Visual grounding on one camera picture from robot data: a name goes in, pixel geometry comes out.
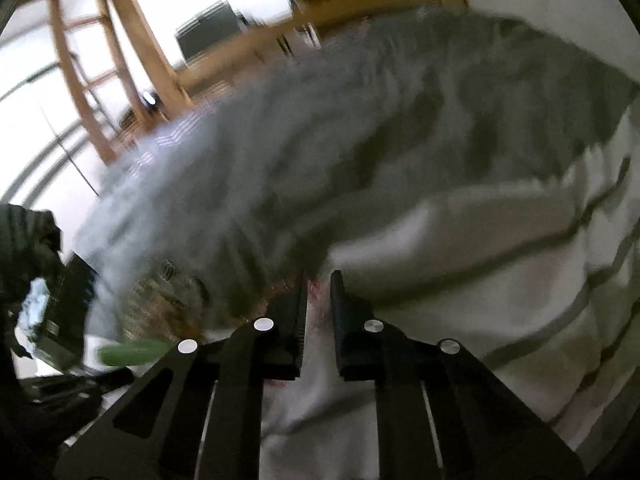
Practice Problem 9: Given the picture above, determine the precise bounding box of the black jewelry box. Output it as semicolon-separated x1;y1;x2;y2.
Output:
35;252;96;373

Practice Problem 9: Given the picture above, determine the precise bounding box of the green jade bangle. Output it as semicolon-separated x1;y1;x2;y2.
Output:
96;339;172;367

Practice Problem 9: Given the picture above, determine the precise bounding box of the gold red jewelry pile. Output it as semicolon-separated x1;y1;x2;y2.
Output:
122;260;208;344

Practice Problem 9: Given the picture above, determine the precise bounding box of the grey white striped duvet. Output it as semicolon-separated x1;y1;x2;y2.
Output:
76;9;639;479

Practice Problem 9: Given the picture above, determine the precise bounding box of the black computer monitor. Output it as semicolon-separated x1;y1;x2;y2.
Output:
175;2;246;62

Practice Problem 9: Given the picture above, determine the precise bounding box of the wooden bunk bed frame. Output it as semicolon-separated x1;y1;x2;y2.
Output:
22;0;468;162

